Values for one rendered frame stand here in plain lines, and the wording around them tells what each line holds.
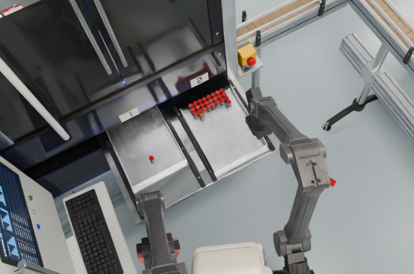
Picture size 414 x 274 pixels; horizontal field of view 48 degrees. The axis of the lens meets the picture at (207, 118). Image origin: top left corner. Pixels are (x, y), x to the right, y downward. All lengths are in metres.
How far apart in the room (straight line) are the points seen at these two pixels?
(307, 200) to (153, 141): 0.97
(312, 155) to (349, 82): 2.03
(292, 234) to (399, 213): 1.59
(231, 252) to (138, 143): 0.83
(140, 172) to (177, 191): 0.19
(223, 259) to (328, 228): 1.51
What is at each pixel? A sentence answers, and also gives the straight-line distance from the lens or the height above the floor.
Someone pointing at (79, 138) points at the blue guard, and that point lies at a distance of 2.01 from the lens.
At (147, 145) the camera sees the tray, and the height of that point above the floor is 0.88.
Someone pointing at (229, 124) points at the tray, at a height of 0.88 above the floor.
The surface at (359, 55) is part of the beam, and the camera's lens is 2.71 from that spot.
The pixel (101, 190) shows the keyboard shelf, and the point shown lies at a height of 0.80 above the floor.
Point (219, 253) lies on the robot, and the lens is 1.44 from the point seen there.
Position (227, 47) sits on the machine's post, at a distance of 1.94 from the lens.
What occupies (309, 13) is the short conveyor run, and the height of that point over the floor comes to 0.93.
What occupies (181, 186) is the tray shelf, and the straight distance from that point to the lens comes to 1.99.
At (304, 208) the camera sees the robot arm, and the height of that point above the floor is 1.49.
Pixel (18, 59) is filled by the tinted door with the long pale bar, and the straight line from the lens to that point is 1.54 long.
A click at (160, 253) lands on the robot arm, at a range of 1.24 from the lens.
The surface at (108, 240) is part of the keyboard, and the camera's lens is 2.05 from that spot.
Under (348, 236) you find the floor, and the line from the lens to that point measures 2.87.
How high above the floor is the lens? 2.76
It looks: 64 degrees down
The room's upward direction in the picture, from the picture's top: 11 degrees counter-clockwise
